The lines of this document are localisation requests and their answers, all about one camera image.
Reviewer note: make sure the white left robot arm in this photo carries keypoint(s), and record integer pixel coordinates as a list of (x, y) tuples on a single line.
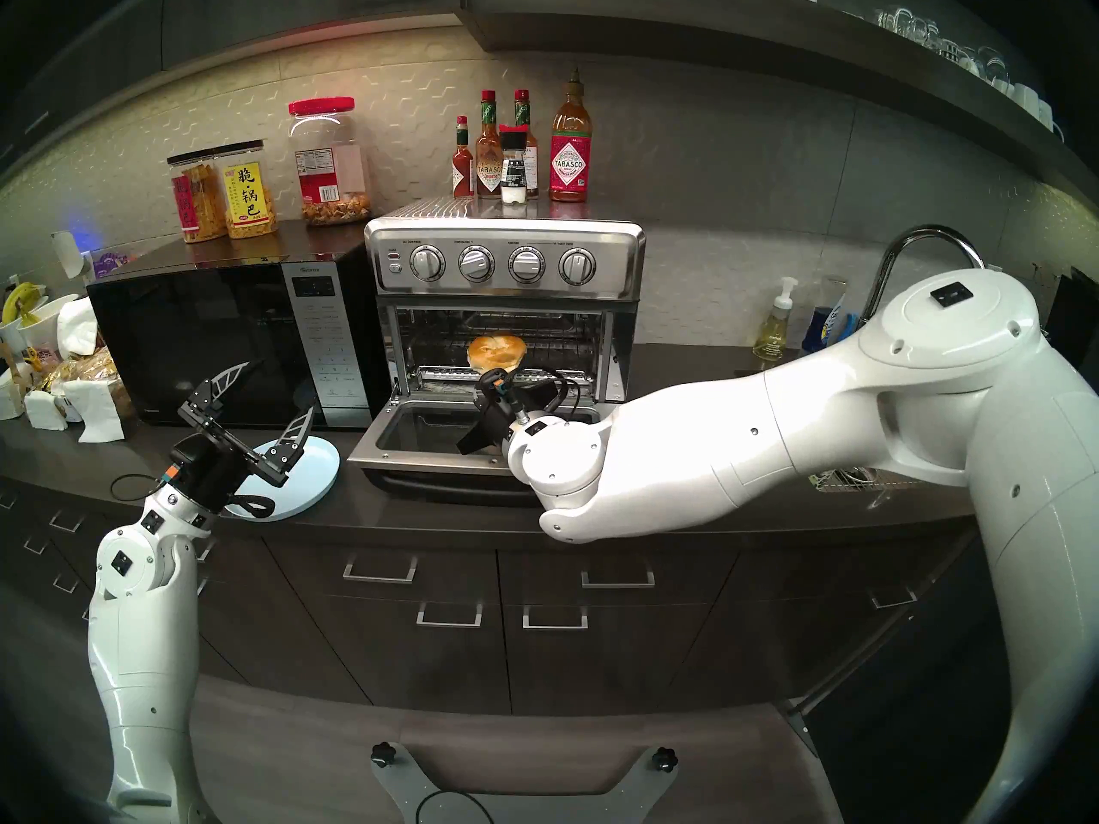
[(142, 659)]

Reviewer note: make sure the oven toast timer knob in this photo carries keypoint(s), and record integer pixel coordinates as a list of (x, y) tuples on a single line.
[(577, 267)]

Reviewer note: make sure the white paper napkin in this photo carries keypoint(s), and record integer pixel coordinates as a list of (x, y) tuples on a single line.
[(77, 329)]

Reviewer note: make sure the oven function knob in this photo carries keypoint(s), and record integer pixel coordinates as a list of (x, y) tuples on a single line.
[(526, 264)]

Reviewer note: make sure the green neck hot sauce bottle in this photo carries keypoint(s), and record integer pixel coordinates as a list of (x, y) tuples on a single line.
[(488, 174), (525, 110)]

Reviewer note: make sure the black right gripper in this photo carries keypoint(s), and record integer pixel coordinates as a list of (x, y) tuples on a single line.
[(496, 419)]

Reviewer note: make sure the yellow label snack jar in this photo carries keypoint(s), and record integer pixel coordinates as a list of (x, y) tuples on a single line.
[(247, 196)]

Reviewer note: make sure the blue dish soap bottle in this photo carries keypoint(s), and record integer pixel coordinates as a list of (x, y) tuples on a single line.
[(820, 329)]

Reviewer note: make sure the light blue plate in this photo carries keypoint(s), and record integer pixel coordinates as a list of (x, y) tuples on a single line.
[(318, 479)]

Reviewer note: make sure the stainless steel toaster oven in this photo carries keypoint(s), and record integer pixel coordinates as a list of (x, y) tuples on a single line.
[(506, 230)]

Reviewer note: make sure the chrome gooseneck faucet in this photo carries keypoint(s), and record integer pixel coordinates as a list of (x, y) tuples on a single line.
[(893, 256)]

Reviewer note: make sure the dark lower cabinet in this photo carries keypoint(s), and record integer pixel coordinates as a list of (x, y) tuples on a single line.
[(429, 668)]

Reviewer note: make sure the clear bag of bread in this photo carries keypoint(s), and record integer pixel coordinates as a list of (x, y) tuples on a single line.
[(86, 367)]

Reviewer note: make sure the red label snack jar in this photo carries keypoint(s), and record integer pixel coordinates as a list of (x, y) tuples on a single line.
[(193, 204)]

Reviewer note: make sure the oven temperature knob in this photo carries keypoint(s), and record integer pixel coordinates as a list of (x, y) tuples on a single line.
[(476, 264)]

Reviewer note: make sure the dark upper cabinet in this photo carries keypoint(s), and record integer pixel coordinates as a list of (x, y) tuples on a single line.
[(258, 7)]

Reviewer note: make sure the red lid plastic snack jar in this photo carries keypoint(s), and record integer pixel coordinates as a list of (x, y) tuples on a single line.
[(330, 170)]

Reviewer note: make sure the purple snack packet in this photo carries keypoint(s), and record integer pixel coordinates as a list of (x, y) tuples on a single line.
[(110, 266)]

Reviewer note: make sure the white holder with wooden sticks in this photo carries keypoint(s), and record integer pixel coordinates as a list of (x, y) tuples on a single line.
[(10, 393)]

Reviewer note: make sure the clear drinking glass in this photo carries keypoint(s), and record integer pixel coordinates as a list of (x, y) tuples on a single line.
[(925, 33), (957, 51), (895, 21), (993, 65)]

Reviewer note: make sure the golden bagel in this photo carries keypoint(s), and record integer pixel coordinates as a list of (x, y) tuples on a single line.
[(496, 350)]

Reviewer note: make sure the dark cabinet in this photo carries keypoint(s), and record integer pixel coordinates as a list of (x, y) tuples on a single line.
[(429, 668), (258, 7)]

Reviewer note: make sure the yellow hand soap dispenser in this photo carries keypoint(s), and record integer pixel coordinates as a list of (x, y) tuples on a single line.
[(773, 337)]

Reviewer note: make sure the large crumpled white paper towel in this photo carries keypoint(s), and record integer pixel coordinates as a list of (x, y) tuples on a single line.
[(99, 410)]

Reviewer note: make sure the black cap salt shaker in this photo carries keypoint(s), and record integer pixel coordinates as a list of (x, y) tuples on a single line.
[(513, 178)]

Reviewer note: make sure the black star knob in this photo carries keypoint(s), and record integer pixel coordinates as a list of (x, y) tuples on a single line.
[(383, 754), (663, 759)]

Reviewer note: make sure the small red hot sauce bottle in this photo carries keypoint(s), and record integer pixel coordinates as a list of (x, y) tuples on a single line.
[(462, 174)]

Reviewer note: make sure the small crumpled white paper towel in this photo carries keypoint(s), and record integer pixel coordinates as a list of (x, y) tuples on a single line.
[(43, 408)]

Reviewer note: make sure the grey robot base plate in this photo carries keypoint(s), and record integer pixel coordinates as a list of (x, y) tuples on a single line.
[(403, 788)]

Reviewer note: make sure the black microwave oven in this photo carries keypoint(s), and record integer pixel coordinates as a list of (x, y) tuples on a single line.
[(215, 350)]

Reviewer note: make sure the large Tabasco sauce bottle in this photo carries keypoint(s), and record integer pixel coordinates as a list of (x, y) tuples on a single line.
[(570, 166)]

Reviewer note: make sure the yellow bananas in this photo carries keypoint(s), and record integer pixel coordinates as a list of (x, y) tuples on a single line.
[(21, 299)]

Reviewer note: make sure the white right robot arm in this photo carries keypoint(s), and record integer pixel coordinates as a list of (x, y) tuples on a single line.
[(859, 419)]

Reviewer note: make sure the white mug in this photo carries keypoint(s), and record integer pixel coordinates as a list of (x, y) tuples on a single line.
[(1026, 97), (1047, 114)]

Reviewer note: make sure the dark wall shelf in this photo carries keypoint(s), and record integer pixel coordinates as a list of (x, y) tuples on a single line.
[(687, 33)]

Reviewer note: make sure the white paper cup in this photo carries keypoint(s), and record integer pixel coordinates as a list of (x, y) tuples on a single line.
[(43, 329), (10, 337)]

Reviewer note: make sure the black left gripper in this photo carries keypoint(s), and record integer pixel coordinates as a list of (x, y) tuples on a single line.
[(210, 470)]

